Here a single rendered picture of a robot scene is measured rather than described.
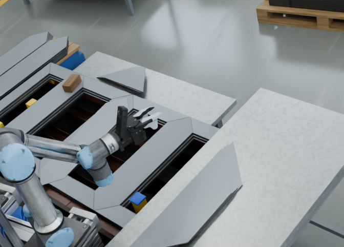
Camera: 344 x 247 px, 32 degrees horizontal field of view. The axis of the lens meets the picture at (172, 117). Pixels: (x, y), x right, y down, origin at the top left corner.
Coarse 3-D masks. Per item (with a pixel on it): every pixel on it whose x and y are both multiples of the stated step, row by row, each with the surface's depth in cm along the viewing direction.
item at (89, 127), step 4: (84, 124) 336; (88, 124) 335; (92, 124) 334; (96, 124) 334; (80, 128) 334; (84, 128) 333; (88, 128) 333; (92, 128) 332; (96, 128) 331; (100, 128) 330; (104, 128) 329; (108, 128) 329; (88, 132) 330; (92, 132) 329; (96, 132) 328; (100, 132) 327; (104, 132) 327; (100, 136) 325
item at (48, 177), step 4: (40, 172) 314; (44, 172) 313; (48, 172) 312; (40, 176) 311; (44, 176) 311; (48, 176) 310; (52, 176) 309; (56, 176) 308; (44, 180) 308; (48, 180) 307; (52, 180) 307; (56, 180) 306
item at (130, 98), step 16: (48, 80) 384; (80, 96) 363; (96, 96) 358; (128, 96) 346; (0, 112) 365; (128, 112) 336; (32, 128) 345; (112, 128) 329; (48, 160) 320; (112, 224) 280
